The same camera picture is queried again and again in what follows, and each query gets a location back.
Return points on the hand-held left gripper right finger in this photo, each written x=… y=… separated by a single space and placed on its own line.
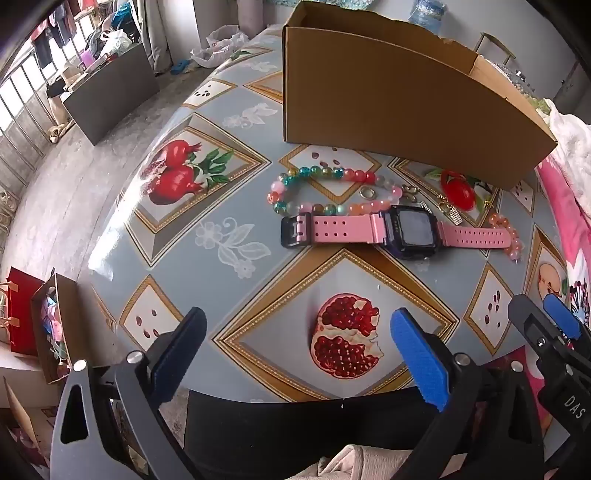
x=418 y=355

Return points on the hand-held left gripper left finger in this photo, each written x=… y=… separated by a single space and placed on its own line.
x=182 y=350

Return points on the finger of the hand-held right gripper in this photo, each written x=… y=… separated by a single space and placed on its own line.
x=531 y=323
x=561 y=314

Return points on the brown cardboard box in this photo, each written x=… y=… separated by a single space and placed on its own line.
x=392 y=101

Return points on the fruit print tablecloth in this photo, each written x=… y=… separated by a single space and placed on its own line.
x=184 y=258

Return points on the pink blanket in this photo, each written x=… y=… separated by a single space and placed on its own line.
x=568 y=203

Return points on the person's beige clothing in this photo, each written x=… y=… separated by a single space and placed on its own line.
x=369 y=461

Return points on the small cardboard box with clutter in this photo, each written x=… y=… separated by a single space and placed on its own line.
x=69 y=300

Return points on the red paper bag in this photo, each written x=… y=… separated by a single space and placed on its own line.
x=23 y=314

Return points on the gold butterfly clasp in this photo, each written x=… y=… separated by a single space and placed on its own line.
x=407 y=189

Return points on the patterned bedding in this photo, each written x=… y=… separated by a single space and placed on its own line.
x=521 y=83

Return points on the dark grey cabinet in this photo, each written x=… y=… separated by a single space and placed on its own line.
x=111 y=97

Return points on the blue slipper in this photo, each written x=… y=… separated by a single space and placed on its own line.
x=181 y=67

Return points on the window railing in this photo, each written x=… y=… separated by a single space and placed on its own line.
x=23 y=106

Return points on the white plastic bag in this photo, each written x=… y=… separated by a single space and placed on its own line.
x=221 y=46
x=113 y=42

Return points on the grey curtain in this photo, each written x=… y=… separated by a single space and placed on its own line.
x=154 y=37

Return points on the blue water jug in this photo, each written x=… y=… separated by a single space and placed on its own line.
x=427 y=14

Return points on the hanging clothes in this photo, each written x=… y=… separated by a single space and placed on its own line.
x=55 y=27

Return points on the gold metal chair frame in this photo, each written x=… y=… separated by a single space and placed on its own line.
x=481 y=39

